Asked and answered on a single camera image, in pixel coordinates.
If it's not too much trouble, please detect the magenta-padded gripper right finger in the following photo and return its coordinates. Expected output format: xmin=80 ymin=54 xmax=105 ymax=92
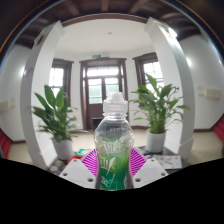
xmin=129 ymin=147 xmax=170 ymax=190

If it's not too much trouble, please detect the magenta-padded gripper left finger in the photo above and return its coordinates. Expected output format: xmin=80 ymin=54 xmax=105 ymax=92
xmin=58 ymin=148 xmax=99 ymax=190

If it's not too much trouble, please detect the clear green-labelled drink bottle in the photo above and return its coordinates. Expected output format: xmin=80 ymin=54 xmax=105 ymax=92
xmin=93 ymin=92 xmax=136 ymax=192

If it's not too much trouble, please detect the printed magazine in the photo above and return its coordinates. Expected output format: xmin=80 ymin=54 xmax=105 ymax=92
xmin=146 ymin=154 xmax=184 ymax=170

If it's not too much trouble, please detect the green flat box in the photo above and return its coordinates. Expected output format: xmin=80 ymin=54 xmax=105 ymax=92
xmin=74 ymin=148 xmax=91 ymax=158

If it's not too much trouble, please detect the potted plant in white pot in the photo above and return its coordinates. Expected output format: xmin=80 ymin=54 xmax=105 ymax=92
xmin=31 ymin=84 xmax=88 ymax=161
xmin=128 ymin=73 xmax=191 ymax=154

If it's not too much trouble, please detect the dark-framed window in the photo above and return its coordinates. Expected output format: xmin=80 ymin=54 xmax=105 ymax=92
xmin=132 ymin=51 xmax=165 ymax=91
xmin=48 ymin=58 xmax=75 ymax=105

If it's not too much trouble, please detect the white wall radiator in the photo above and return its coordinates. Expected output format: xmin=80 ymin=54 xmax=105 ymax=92
xmin=0 ymin=99 xmax=15 ymax=112
xmin=198 ymin=86 xmax=223 ymax=100

